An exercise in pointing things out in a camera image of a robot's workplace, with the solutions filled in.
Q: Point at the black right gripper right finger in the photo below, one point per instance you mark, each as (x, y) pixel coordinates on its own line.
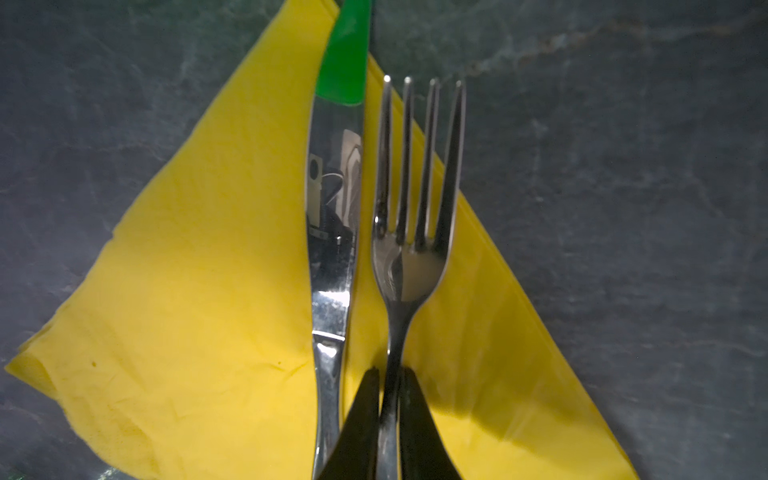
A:
(422, 452)

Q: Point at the yellow paper napkin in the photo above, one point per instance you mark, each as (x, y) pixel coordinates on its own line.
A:
(186, 351)

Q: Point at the silver knife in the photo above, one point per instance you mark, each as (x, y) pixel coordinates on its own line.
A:
(332, 207)

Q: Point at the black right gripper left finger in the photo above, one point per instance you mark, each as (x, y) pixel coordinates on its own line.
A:
(355, 454)

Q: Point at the silver fork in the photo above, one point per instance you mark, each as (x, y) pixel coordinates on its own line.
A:
(408, 266)

